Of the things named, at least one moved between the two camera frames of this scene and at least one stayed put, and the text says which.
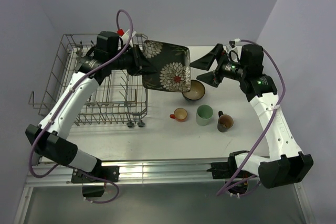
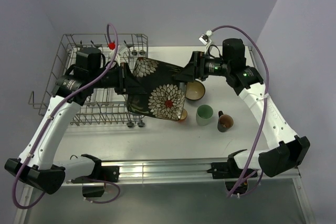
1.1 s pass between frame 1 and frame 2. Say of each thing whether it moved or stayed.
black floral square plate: moved
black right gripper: moved
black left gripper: moved
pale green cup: stayed
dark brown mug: stayed
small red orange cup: stayed
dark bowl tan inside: stayed
